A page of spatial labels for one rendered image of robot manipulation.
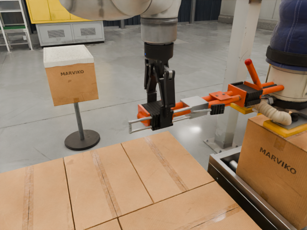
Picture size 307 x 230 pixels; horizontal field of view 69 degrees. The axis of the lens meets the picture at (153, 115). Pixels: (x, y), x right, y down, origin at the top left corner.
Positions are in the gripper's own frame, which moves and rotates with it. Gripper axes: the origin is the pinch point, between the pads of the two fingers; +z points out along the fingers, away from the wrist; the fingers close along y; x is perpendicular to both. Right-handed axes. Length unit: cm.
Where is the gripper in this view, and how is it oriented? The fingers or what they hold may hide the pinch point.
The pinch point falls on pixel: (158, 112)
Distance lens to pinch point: 66.7
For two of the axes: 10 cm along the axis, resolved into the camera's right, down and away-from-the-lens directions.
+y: -4.2, -4.4, 7.9
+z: 0.0, 8.8, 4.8
